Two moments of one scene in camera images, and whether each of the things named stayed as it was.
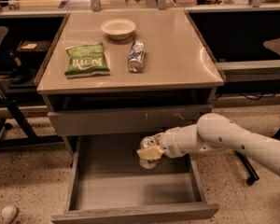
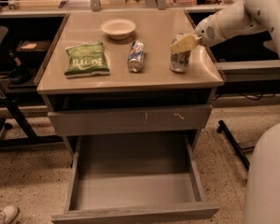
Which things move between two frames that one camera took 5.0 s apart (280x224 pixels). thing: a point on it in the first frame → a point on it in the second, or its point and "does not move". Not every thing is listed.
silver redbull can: (146, 143) → (179, 61)
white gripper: (168, 143) → (206, 30)
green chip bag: (86, 60) does not move
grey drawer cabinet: (119, 76) does not move
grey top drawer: (130, 120) does not move
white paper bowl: (118, 29) does not move
